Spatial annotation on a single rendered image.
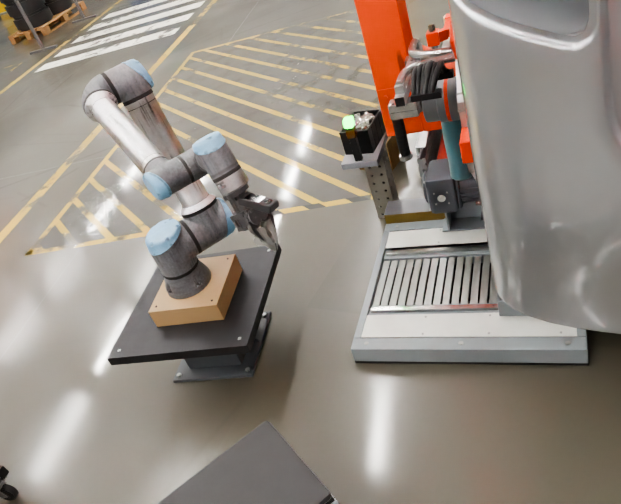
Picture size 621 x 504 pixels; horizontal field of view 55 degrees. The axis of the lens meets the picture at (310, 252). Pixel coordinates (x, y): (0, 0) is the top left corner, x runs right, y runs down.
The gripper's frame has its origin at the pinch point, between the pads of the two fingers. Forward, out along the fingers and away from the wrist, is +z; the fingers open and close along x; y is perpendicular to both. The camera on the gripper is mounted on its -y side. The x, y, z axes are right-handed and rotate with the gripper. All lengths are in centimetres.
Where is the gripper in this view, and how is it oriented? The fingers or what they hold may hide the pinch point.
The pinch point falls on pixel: (275, 246)
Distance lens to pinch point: 176.8
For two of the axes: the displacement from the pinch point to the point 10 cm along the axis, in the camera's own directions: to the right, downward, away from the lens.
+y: -6.6, 1.6, 7.3
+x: -5.7, 5.3, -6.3
